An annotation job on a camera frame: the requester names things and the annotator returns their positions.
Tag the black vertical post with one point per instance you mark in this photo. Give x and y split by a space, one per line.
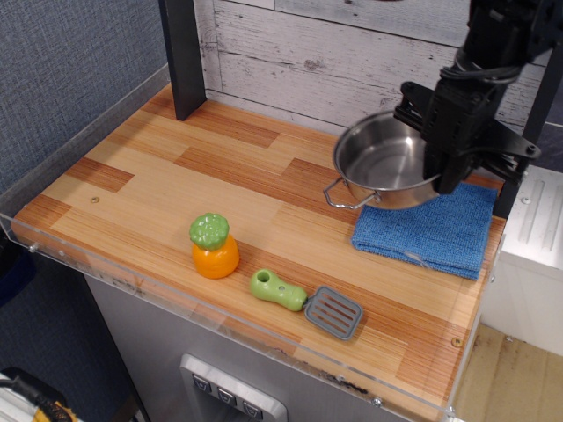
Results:
183 55
539 112

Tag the yellow black object corner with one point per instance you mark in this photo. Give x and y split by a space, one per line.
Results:
46 409

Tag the white grooved side unit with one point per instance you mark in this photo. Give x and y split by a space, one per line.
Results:
524 297

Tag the clear acrylic edge guard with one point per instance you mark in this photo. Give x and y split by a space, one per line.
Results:
121 205

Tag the orange green toy pineapple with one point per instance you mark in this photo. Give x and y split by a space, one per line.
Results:
215 251

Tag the black right vertical post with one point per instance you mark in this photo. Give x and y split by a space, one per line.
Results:
539 112

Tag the folded blue towel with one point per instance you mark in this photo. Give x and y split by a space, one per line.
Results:
447 234

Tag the green grey toy spatula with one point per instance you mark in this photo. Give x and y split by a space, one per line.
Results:
327 309

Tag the black left vertical post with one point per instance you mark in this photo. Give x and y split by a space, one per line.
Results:
183 55

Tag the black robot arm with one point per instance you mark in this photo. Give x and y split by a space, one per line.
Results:
503 37

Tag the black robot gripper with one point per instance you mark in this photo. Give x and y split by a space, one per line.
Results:
456 120

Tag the silver toy kitchen cabinet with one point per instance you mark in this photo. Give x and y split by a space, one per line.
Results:
316 378

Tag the silver button control panel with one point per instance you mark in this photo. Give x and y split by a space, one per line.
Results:
204 380

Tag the stainless steel pot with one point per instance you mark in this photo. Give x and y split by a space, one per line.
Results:
380 161

